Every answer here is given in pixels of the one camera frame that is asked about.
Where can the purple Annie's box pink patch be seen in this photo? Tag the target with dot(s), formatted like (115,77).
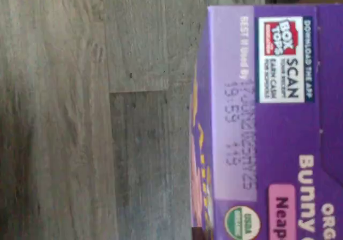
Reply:
(281,116)

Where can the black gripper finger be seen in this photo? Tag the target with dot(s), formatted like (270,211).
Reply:
(197,234)

